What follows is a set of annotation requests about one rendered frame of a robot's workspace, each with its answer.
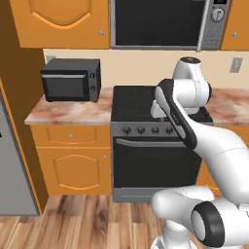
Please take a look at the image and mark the brown tall side panel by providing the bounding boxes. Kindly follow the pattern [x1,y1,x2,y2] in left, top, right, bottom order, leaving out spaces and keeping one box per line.
[0,0,51,216]

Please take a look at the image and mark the black silver stove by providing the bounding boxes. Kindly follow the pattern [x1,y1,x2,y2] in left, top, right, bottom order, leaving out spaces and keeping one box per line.
[110,85,215,204]

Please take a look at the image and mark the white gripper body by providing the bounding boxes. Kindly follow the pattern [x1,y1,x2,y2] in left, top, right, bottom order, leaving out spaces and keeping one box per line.
[150,100,168,120]

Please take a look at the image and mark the orange base cupboard door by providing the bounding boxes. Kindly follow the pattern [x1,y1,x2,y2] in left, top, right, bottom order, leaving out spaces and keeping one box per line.
[35,147,113,196]

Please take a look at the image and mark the orange drawer front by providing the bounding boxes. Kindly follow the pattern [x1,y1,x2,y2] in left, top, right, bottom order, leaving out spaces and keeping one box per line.
[30,124,112,149]

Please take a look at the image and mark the grey wall outlet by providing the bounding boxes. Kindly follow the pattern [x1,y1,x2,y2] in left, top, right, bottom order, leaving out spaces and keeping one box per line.
[229,56,244,74]

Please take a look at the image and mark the grey fridge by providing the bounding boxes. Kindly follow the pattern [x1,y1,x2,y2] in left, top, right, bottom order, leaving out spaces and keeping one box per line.
[0,87,41,217]

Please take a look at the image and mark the orange wall cupboard door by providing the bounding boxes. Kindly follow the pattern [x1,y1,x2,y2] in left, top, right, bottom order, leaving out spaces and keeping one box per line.
[220,0,249,52]
[9,0,111,50]

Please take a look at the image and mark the silver black microwave oven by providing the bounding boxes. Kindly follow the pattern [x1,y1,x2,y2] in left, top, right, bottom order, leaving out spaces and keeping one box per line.
[110,0,232,52]

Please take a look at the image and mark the silver oven door handle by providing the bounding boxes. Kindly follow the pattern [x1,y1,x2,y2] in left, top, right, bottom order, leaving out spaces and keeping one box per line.
[115,138,188,149]

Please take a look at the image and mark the black microwave door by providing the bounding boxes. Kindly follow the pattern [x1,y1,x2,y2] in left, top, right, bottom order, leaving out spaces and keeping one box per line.
[111,0,207,50]

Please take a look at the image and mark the silver microwave door handle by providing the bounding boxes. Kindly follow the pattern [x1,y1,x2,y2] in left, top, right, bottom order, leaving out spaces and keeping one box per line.
[196,0,212,51]

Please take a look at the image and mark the black toaster oven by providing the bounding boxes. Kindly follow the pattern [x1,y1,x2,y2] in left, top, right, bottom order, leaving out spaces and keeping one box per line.
[40,57,102,103]

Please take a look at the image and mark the black oven door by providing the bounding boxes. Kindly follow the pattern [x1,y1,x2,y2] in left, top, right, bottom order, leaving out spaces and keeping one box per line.
[112,135,203,190]

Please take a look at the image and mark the silver microwave knob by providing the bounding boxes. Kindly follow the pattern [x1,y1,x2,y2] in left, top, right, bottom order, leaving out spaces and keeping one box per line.
[211,8,226,22]

